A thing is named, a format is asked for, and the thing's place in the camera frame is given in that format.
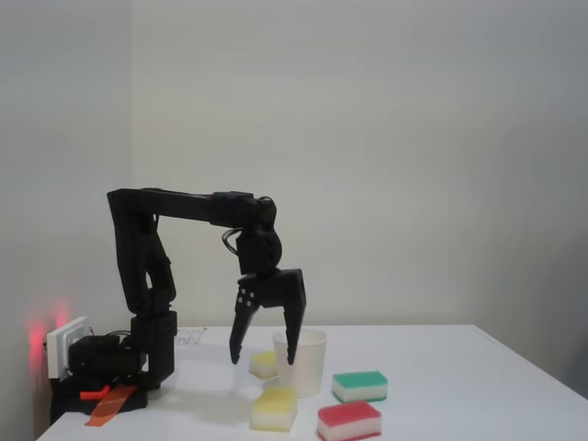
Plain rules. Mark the white electrical box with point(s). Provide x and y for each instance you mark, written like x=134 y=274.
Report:
x=59 y=349

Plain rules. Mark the yellow and white sponge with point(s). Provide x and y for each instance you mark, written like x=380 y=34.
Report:
x=263 y=365
x=274 y=411

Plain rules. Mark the green and white sponge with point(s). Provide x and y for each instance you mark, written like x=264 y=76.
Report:
x=359 y=386

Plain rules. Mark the orange table clamp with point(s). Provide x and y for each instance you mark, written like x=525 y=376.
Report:
x=110 y=404

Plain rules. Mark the red and white sponge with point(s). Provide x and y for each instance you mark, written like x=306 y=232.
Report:
x=349 y=420

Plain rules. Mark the white paper cup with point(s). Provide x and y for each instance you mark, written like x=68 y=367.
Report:
x=310 y=363

